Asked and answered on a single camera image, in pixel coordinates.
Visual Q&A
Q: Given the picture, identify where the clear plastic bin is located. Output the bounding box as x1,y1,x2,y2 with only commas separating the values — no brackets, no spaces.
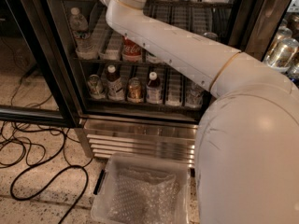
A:
91,153,190,224

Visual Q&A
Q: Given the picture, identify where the dark tea bottle white cap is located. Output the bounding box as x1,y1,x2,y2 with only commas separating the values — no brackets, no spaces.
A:
146,72,162,104

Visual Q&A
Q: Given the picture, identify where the small clear water bottle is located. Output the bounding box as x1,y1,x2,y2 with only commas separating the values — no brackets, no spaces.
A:
185,82,205,108

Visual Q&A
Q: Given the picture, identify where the brown tea bottle white cap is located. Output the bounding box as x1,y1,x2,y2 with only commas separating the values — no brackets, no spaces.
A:
107,65,124,101

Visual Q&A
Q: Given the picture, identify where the bubble wrap sheet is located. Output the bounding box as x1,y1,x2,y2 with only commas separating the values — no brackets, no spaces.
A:
107,168,178,224

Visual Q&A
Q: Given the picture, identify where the stainless steel fridge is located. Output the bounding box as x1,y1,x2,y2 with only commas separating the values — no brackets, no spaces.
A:
12,0,299,173

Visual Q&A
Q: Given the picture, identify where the green white can bottom shelf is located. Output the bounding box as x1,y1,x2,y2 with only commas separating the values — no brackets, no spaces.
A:
87,75,105,99

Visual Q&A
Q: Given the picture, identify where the open glass fridge door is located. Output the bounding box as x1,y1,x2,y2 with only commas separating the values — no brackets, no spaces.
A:
0,0,79,128

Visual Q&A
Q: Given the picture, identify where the clear water bottle middle shelf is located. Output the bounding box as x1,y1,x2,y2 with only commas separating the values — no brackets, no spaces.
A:
69,7,93,52

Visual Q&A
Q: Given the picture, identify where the red coca cola can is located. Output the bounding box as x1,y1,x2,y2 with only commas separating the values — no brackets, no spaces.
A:
122,37,142,62

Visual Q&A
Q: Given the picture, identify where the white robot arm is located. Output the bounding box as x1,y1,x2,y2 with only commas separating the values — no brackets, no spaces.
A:
100,0,299,224

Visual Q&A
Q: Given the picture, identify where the white green soda can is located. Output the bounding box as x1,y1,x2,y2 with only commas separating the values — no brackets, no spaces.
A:
146,52,163,63

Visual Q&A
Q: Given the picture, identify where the closed glass fridge door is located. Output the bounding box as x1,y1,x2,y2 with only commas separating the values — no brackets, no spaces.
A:
242,0,299,89

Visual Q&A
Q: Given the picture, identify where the silver can compartment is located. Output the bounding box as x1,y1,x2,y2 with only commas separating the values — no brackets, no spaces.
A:
270,27,292,49
264,38,299,73

